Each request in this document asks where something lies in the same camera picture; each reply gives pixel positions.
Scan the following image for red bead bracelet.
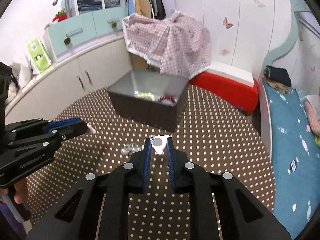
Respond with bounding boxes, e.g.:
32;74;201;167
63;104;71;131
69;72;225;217
158;94;178;106

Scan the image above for dark metal tin box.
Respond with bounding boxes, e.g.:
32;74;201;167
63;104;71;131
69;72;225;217
107;70;189;132

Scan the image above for pink checkered cloth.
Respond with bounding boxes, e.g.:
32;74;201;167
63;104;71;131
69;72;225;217
122;10;211;80

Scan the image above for pink green plush pillow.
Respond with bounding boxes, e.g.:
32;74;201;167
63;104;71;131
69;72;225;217
304;95;320;147

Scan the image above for pink butterfly wall sticker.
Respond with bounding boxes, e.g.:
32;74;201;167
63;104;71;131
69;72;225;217
222;17;234;29

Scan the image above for yellow cardboard box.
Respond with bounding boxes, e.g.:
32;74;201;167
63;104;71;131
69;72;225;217
131;54;160;73

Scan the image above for mint drawer unit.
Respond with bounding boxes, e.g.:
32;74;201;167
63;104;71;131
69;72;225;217
43;7;127;62

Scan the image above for silver pearl chain bracelet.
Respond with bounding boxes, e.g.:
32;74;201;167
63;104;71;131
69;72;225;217
120;142;144;156

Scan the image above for hanging dark clothes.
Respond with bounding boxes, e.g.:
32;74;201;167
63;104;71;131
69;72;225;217
127;0;166;20

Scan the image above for dark folded clothes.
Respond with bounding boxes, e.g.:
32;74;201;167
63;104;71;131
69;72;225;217
264;66;292;87

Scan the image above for cream cabinet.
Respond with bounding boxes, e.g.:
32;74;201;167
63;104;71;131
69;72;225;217
5;37;132;124

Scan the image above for left hand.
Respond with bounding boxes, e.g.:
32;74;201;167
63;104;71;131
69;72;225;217
14;178;28;204

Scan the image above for brown polka dot tablecloth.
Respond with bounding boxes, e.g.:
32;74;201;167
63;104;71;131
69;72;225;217
28;86;275;239

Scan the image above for yellow green bead bracelet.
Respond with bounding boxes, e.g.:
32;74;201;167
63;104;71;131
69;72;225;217
134;91;156;101

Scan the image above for pink bear charm keychain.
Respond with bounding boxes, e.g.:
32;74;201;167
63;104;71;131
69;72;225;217
86;124;96;134

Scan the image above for white bear magnet charm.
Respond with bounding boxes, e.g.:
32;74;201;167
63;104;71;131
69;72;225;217
150;135;170;155

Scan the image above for red storage ottoman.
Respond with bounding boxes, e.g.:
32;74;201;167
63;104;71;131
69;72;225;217
190;61;259;115

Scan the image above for green paper bag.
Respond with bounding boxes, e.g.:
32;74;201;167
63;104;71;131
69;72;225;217
27;38;52;74

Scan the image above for blue bed mattress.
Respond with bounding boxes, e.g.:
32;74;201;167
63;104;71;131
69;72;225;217
264;84;319;239

